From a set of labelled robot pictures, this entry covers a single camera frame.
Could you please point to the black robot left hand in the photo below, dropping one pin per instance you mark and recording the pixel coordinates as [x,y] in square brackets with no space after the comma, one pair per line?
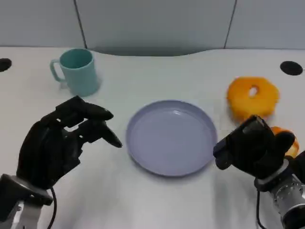
[45,152]

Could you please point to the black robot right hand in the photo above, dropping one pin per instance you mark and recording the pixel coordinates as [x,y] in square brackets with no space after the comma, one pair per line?
[252,148]

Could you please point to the orange toy bread roll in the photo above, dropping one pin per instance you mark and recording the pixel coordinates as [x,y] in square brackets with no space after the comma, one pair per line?
[293,148]

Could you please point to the lilac plate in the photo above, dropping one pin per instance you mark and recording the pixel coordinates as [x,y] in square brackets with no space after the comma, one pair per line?
[171,140]

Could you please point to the pale green mug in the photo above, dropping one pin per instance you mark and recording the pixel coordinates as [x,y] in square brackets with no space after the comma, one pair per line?
[82,76]

